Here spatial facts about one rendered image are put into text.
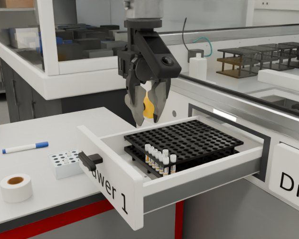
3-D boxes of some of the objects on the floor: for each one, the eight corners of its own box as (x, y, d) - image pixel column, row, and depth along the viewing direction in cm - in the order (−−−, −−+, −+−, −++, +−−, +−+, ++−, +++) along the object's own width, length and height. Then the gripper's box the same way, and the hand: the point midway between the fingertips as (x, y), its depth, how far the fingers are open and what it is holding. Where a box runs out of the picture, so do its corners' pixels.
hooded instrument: (62, 252, 168) (11, -192, 106) (3, 132, 316) (-33, -82, 254) (236, 186, 226) (268, -125, 164) (116, 111, 375) (110, -67, 313)
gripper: (154, 17, 71) (154, 111, 79) (107, 19, 66) (111, 120, 73) (177, 20, 64) (174, 122, 72) (126, 22, 59) (129, 133, 66)
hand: (149, 119), depth 70 cm, fingers open, 3 cm apart
